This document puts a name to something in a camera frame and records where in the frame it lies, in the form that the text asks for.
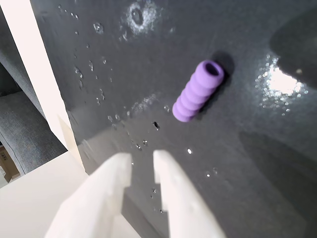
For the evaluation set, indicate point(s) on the brown cardboard box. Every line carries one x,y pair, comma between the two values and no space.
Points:
7,166

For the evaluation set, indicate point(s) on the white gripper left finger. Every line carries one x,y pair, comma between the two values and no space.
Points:
99,193

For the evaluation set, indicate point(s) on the black table mat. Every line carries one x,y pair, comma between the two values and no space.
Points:
235,173

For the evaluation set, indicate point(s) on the purple ribbed pen grip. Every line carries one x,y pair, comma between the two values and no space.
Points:
198,91

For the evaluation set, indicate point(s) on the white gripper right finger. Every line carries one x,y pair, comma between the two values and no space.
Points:
178,198

